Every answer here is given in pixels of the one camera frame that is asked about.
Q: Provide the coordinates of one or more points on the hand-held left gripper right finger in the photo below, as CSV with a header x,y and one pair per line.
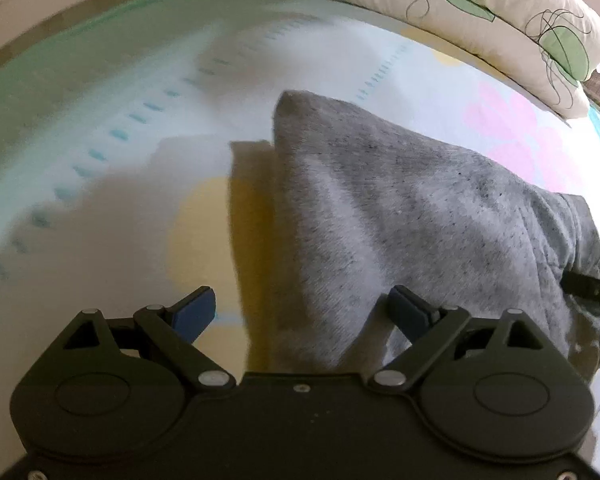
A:
x,y
407,312

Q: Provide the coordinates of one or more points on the pastel printed blanket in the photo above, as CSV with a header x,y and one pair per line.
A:
x,y
155,160

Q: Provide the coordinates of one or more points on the beige bed frame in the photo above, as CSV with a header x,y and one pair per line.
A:
x,y
55,15

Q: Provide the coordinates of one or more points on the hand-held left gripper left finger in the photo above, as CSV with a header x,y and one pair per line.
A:
x,y
196,314

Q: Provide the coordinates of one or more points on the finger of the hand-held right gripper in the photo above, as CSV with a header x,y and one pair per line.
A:
x,y
597,292

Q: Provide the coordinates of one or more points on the grey pants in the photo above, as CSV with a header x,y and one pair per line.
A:
x,y
405,210

